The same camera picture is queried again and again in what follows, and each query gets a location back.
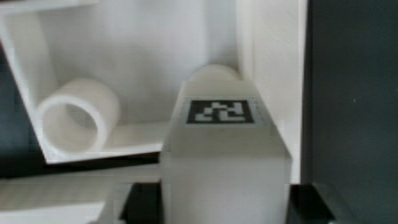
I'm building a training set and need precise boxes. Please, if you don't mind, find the white chair leg with tag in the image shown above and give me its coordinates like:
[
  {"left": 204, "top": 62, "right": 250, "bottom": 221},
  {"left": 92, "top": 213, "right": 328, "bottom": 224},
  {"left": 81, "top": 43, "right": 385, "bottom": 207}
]
[{"left": 159, "top": 65, "right": 291, "bottom": 224}]

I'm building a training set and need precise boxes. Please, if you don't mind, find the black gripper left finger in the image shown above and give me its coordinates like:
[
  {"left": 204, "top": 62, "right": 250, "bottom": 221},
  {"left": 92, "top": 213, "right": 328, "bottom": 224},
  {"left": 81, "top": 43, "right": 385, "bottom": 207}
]
[{"left": 103, "top": 182, "right": 163, "bottom": 224}]

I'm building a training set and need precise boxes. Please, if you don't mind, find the white chair seat part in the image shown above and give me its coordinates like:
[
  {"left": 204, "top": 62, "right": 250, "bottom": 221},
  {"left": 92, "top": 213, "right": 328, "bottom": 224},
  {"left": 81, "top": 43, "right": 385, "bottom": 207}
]
[{"left": 0, "top": 0, "right": 309, "bottom": 185}]

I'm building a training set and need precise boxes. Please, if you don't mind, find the white U-shaped boundary frame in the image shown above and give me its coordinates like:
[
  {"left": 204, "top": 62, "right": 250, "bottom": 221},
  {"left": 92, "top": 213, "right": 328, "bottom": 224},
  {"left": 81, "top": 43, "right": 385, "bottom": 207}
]
[{"left": 0, "top": 165, "right": 159, "bottom": 224}]

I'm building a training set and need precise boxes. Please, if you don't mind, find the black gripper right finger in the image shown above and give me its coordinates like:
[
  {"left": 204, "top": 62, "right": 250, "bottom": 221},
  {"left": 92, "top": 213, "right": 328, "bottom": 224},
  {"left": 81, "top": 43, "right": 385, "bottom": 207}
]
[{"left": 286, "top": 184, "right": 335, "bottom": 224}]

